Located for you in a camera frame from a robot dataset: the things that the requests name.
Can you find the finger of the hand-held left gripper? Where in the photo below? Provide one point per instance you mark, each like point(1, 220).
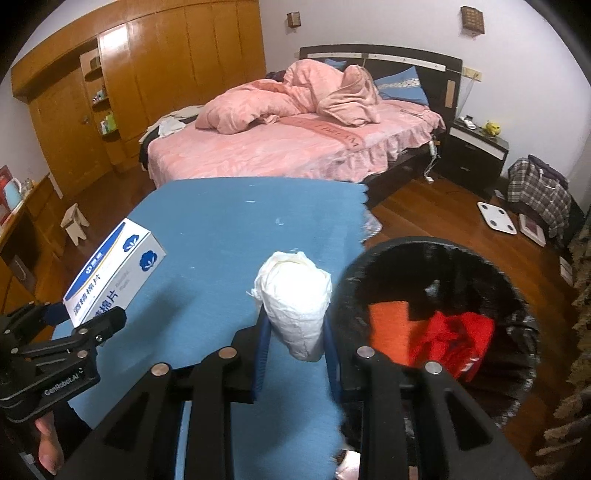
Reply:
point(104, 325)
point(57, 314)

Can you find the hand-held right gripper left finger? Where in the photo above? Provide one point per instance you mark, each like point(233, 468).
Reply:
point(260, 364)

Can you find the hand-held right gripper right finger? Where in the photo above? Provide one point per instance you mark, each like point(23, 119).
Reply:
point(333, 369)

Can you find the white and blue cardboard box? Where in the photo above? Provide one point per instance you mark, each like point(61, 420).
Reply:
point(115, 267)

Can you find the white paper bundle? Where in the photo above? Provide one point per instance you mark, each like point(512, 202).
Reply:
point(295, 300)

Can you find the black bin with liner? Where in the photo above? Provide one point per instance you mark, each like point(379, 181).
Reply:
point(355, 277)

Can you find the red cloth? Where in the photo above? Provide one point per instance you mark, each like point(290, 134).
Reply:
point(452, 337)

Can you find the person's left hand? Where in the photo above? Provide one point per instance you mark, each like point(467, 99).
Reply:
point(48, 447)

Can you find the person's leg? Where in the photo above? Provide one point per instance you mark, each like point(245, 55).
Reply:
point(76, 422)

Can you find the orange sponge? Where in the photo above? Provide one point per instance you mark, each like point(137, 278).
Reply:
point(390, 332)

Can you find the wooden sideboard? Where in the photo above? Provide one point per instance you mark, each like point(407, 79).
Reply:
point(32, 217)

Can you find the light blue kettle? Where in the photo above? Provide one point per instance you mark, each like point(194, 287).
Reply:
point(11, 193)

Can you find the red box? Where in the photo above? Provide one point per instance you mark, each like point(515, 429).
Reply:
point(4, 173)

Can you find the blue table mat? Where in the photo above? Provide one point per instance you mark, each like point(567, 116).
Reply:
point(231, 217)

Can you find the bed with pink sheet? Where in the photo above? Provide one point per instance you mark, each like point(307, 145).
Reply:
point(258, 152)

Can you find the pile of clothes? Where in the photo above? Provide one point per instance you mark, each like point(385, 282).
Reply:
point(173, 121)

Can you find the white bathroom scale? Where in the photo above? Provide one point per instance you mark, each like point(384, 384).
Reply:
point(497, 218)

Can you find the white framed picture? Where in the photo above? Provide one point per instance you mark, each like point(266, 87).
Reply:
point(532, 228)

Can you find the patterned curtain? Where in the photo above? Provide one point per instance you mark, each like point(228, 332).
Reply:
point(579, 406)

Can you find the dark nightstand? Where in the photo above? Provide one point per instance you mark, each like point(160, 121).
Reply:
point(471, 157)

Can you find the small white box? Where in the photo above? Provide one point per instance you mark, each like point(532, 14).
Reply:
point(567, 268)

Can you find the pink duvet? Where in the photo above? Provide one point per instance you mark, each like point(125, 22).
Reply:
point(240, 106)

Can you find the plaid bag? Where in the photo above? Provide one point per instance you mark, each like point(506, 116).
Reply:
point(540, 189)

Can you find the white telephone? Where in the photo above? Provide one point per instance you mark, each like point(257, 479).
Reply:
point(465, 122)

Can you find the wooden wardrobe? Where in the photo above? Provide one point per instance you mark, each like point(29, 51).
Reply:
point(184, 55)

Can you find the yellow toy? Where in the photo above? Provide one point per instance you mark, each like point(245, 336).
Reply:
point(491, 129)

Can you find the blue patterned pillow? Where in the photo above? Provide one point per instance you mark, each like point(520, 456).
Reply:
point(401, 85)

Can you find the plain blue pillow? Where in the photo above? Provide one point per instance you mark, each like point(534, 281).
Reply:
point(334, 63)

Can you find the brown wall lamp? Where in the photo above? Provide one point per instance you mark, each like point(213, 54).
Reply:
point(472, 19)
point(293, 20)

